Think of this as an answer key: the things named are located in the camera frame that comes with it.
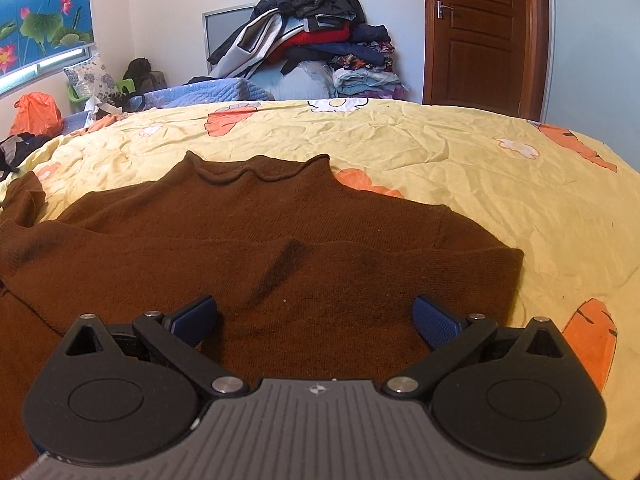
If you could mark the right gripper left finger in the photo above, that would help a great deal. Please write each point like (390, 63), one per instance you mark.
(171, 340)

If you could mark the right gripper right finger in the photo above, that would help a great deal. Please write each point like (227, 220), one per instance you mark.
(455, 341)

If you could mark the brown knit sweater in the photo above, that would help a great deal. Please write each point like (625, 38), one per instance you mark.
(311, 278)

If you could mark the pile of clothes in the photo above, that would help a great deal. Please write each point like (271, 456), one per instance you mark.
(332, 37)

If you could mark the yellow floral bed sheet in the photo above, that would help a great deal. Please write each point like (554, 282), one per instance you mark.
(566, 201)

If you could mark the blue quilted blanket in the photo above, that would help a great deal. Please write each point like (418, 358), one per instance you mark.
(201, 92)

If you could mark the dark stuffed bag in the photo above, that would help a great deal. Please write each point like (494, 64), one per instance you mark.
(144, 77)

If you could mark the orange plastic bag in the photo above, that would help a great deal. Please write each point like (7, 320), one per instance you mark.
(38, 114)

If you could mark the floral patterned pillow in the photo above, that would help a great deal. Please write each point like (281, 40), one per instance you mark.
(91, 78)

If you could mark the grey framed panel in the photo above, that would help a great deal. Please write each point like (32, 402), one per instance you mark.
(218, 25)

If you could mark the brown wooden door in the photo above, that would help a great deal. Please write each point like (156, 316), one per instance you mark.
(488, 54)

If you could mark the lotus flower curtain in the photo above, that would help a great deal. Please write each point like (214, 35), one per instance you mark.
(32, 30)

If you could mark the silver door handle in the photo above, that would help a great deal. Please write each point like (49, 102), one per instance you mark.
(442, 8)

